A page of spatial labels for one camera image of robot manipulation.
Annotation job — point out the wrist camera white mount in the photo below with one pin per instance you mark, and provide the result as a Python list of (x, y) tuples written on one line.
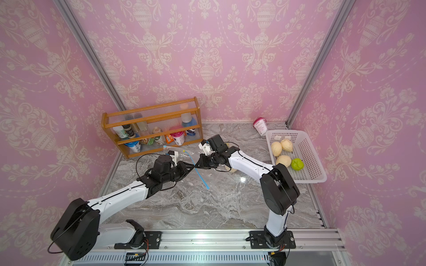
[(205, 147), (174, 155)]

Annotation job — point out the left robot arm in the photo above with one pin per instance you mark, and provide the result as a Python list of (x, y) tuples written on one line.
[(79, 230)]

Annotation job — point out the orange snack packet on shelf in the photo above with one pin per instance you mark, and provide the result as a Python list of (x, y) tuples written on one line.
[(169, 139)]

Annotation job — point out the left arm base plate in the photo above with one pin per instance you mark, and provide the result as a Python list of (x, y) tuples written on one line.
[(151, 240)]

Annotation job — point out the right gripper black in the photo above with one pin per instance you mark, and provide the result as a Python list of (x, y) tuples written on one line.
[(203, 159)]

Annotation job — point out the dark spice jar on shelf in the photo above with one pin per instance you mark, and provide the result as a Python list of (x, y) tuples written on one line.
[(129, 131)]

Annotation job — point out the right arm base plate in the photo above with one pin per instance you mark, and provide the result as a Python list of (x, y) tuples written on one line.
[(263, 240)]

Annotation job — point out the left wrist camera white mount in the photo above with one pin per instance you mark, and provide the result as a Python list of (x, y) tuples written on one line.
[(174, 155)]

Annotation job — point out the clear zip-top bag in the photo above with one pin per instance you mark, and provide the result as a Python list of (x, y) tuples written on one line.
[(224, 151)]

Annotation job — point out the beige pear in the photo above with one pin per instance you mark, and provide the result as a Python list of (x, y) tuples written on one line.
[(276, 148), (287, 145), (284, 160)]

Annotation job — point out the green pear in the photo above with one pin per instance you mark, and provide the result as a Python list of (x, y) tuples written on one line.
[(297, 164)]

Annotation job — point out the white green bottle on shelf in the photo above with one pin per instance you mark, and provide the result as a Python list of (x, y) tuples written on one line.
[(121, 132)]

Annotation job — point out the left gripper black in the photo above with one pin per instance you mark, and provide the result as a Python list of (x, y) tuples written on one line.
[(184, 168)]

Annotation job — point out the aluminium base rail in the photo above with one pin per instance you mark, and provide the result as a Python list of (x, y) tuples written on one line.
[(224, 247)]

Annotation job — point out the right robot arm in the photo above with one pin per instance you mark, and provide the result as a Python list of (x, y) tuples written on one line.
[(278, 187)]

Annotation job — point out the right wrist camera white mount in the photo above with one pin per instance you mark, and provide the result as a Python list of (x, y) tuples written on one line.
[(205, 147)]

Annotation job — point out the pink lid cup on shelf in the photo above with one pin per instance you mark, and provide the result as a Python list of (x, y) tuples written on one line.
[(179, 138)]

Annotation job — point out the blue white bottle on shelf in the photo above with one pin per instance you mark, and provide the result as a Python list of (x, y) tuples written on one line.
[(187, 121)]

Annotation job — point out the blue lid cup lower shelf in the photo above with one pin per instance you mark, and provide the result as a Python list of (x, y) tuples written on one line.
[(134, 146)]

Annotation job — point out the white plastic basket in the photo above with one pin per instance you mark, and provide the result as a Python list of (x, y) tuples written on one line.
[(303, 148)]

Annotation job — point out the wooden shelf rack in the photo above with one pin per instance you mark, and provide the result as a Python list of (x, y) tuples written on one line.
[(150, 124)]

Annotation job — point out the pink lid yogurt cup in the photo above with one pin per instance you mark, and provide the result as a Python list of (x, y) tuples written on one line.
[(260, 125)]

